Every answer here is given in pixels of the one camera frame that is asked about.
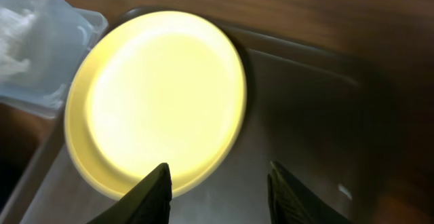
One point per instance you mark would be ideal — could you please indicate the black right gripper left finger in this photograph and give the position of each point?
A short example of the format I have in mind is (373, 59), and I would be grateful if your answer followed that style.
(146, 203)

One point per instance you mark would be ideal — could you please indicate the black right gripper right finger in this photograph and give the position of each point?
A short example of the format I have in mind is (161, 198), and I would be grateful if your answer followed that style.
(291, 202)

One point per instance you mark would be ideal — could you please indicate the yellow plate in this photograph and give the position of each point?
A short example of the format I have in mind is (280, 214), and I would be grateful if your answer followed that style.
(164, 87)

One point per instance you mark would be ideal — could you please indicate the white tissue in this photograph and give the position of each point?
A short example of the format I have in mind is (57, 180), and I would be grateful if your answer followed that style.
(15, 27)

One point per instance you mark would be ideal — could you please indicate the clear plastic waste bin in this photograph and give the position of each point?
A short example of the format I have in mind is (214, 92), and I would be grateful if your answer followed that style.
(56, 45)

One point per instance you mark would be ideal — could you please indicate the dark brown serving tray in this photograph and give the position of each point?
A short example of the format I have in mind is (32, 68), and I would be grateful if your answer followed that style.
(306, 110)

